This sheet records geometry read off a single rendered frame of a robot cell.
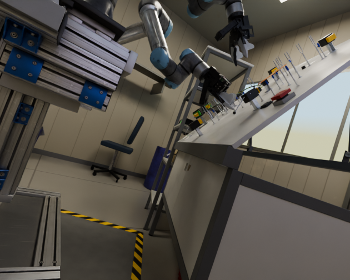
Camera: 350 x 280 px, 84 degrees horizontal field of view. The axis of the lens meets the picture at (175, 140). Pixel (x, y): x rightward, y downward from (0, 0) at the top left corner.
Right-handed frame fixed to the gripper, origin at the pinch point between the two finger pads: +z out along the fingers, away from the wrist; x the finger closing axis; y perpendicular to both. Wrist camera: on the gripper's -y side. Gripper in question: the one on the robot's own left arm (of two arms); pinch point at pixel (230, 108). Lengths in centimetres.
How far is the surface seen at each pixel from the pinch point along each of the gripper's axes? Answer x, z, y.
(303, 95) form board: -6.7, 15.6, 22.0
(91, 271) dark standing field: -35, 17, -108
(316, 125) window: 226, 49, 11
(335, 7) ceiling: 284, -56, 129
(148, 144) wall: 212, -113, -222
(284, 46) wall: 318, -78, 63
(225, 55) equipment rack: 110, -64, 5
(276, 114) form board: -14.3, 15.1, 12.7
